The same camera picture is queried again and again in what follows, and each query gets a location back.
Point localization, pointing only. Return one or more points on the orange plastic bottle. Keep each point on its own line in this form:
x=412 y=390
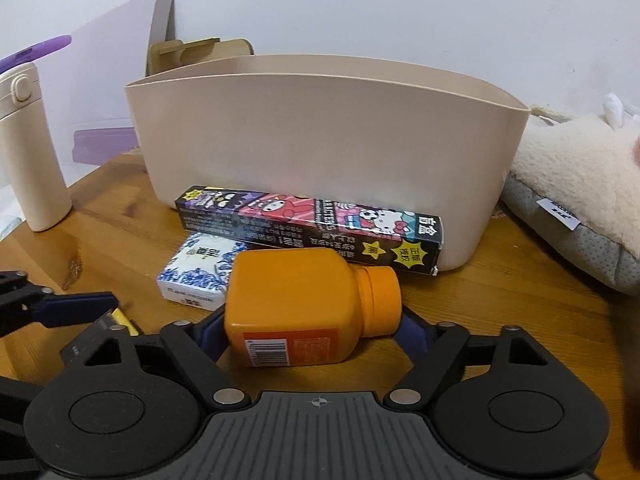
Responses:
x=306 y=306

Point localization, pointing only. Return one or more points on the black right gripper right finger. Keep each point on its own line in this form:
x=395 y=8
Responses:
x=436 y=353

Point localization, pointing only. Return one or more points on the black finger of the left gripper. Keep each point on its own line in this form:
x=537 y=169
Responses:
x=24 y=303

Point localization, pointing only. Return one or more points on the cream plush slipper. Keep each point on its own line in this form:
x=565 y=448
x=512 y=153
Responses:
x=575 y=183

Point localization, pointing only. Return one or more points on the beige plastic storage bin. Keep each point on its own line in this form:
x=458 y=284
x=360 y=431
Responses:
x=357 y=130

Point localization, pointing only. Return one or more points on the lavender headboard panel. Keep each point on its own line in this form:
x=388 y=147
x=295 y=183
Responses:
x=83 y=85

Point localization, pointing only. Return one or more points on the long cartoon character box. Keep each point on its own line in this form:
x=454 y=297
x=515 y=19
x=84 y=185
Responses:
x=374 y=236

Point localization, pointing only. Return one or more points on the blue white card box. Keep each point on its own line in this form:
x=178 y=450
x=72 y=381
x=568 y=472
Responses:
x=198 y=274

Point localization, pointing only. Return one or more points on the brown cardboard stand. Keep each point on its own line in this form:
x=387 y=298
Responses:
x=170 y=54

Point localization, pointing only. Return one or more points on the cream thermos bottle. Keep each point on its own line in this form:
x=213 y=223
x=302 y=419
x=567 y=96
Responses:
x=27 y=150

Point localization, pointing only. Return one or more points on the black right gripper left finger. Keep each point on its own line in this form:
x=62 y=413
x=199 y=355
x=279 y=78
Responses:
x=196 y=348

